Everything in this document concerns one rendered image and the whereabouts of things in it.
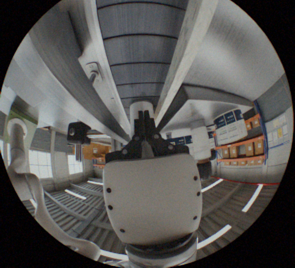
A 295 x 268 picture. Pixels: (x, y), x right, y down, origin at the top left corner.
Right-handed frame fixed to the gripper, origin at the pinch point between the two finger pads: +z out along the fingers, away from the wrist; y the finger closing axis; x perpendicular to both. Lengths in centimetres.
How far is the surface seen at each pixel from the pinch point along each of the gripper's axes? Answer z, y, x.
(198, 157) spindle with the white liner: -2.8, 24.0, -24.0
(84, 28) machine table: 6.5, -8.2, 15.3
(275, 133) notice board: -75, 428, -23
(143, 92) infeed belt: 5.9, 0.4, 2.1
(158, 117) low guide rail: 3.9, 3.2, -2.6
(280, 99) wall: -12, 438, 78
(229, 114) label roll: 7.5, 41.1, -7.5
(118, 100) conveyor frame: 6.9, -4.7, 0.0
